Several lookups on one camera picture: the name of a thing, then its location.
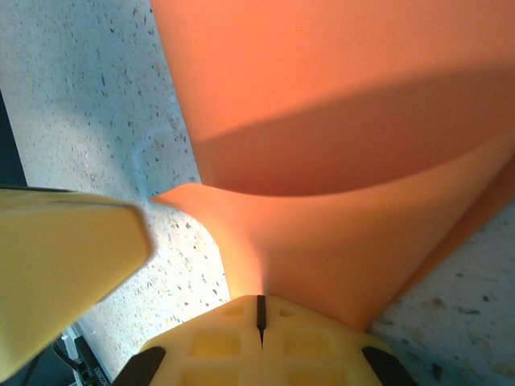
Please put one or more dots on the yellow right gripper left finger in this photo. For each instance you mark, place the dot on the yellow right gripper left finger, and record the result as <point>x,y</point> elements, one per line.
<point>201,354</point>

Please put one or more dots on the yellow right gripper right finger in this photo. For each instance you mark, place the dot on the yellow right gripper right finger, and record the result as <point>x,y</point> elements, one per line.
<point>322,354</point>

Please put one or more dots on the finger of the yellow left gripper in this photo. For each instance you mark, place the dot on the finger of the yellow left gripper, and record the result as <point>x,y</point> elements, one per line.
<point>68,261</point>

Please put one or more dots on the orange paper sheet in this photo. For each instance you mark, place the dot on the orange paper sheet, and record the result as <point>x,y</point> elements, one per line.
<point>322,100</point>

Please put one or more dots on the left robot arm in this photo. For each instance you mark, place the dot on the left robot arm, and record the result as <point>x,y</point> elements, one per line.
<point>86,364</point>

